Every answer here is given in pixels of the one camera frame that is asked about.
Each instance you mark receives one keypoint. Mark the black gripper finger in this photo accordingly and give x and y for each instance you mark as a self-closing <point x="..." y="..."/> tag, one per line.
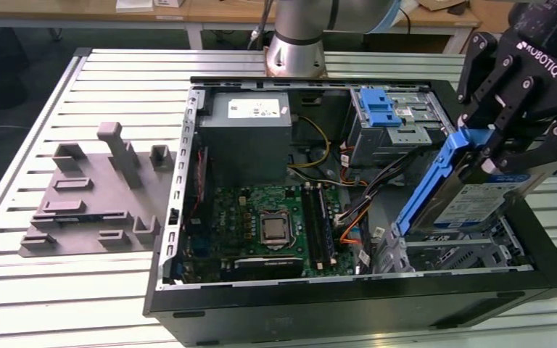
<point x="505" y="94"/>
<point x="556" y="145"/>

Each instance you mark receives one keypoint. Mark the hard disk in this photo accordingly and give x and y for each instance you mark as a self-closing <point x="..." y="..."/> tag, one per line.
<point x="472" y="203"/>

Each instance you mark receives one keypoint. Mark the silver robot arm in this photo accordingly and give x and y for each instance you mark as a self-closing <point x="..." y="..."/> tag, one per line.
<point x="293" y="36"/>

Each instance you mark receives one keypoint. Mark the metal disk bay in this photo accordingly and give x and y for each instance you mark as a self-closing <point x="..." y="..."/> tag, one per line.
<point x="448" y="243"/>

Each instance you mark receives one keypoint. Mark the wooden cabinet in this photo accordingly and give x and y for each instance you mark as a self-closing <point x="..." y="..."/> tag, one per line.
<point x="488" y="18"/>

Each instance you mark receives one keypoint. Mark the metal optical drive cage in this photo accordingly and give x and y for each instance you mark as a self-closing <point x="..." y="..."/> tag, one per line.
<point x="406" y="136"/>

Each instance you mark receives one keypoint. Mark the blue plastic drive latch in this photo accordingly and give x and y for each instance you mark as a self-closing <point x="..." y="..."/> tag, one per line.
<point x="380" y="108"/>

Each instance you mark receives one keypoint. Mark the brown cardboard piece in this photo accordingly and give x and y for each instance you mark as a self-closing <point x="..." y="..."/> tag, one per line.
<point x="436" y="4"/>

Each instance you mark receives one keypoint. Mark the grey power supply unit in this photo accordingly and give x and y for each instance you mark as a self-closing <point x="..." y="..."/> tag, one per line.
<point x="244" y="152"/>

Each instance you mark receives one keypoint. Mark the CPU socket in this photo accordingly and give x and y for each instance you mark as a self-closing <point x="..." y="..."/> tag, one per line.
<point x="276" y="214"/>

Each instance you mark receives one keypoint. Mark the silver CPU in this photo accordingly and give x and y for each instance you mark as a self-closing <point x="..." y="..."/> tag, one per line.
<point x="274" y="228"/>

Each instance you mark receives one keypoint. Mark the green motherboard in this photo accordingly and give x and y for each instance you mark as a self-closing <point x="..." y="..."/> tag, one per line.
<point x="240" y="203"/>

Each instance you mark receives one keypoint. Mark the black PC case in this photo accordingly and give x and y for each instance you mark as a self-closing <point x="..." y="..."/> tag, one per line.
<point x="306" y="308"/>

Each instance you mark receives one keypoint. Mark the black graphics card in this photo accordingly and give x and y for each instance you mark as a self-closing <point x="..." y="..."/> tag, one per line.
<point x="264" y="266"/>

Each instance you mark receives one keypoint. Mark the white labelled box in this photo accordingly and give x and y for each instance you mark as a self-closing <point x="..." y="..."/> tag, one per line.
<point x="168" y="3"/>

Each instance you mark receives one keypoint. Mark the grey parts rack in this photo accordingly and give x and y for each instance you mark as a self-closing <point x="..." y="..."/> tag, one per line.
<point x="104" y="195"/>

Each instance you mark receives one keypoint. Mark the wooden desk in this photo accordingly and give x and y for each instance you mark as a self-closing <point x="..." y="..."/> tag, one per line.
<point x="89" y="14"/>

